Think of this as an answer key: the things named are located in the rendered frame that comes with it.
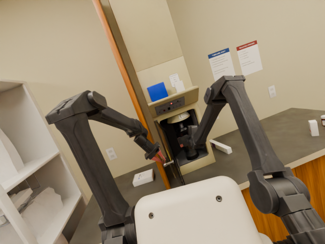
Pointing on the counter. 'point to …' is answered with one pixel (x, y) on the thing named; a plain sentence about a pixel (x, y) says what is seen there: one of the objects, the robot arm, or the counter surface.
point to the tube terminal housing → (167, 68)
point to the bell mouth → (178, 117)
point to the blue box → (157, 92)
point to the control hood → (193, 91)
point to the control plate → (169, 105)
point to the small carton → (179, 86)
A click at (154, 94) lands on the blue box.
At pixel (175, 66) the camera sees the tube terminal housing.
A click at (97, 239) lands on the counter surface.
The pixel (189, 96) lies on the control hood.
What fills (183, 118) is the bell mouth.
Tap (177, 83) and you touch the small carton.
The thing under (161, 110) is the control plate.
